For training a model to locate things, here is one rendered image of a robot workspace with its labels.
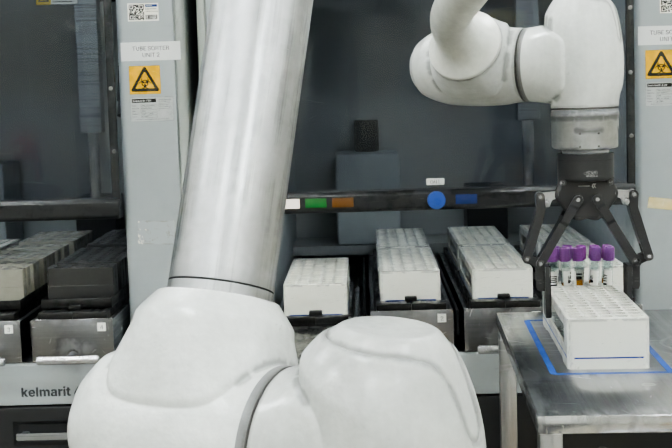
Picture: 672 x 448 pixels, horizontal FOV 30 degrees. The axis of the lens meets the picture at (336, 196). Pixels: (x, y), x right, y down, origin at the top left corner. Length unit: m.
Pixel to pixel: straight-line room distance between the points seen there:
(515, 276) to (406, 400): 1.10
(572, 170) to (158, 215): 0.77
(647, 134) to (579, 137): 0.49
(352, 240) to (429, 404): 1.73
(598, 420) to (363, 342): 0.42
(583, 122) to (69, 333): 0.92
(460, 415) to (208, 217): 0.30
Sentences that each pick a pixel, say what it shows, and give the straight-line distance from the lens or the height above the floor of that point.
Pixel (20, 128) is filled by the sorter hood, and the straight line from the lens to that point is 2.17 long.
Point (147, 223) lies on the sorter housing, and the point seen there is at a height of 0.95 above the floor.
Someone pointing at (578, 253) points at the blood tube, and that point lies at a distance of 1.80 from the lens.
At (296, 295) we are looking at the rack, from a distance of 1.97.
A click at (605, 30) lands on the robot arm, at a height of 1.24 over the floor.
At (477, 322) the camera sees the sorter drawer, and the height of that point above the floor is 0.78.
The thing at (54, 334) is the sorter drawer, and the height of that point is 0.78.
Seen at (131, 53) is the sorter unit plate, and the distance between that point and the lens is 2.14.
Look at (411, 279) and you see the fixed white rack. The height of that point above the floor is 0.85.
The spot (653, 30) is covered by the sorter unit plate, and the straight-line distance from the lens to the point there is 2.16.
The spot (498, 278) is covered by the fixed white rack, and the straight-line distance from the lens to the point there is 2.08.
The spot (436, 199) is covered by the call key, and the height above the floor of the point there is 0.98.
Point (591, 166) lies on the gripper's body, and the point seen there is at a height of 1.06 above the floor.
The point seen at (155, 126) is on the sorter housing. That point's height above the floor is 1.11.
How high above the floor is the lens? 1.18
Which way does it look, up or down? 5 degrees down
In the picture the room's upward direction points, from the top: 2 degrees counter-clockwise
